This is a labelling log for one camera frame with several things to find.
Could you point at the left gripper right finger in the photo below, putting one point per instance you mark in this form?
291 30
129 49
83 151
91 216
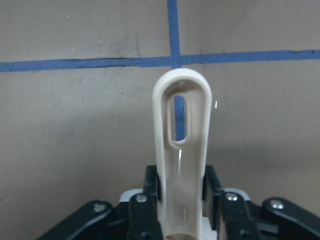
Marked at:
227 211

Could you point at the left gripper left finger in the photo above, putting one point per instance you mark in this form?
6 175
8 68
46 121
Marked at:
143 223

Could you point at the beige plastic dustpan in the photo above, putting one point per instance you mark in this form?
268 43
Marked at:
180 164

